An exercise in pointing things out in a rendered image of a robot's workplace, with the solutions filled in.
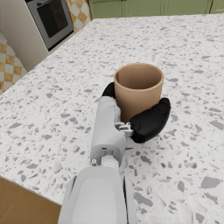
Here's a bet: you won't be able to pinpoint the built-in oven with glass door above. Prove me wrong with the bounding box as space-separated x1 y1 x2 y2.
24 0 75 51

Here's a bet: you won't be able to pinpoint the tan ceramic cup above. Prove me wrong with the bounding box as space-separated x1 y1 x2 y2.
113 62 165 123

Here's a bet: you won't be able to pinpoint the green kitchen cabinets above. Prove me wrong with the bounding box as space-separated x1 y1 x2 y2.
87 0 224 20

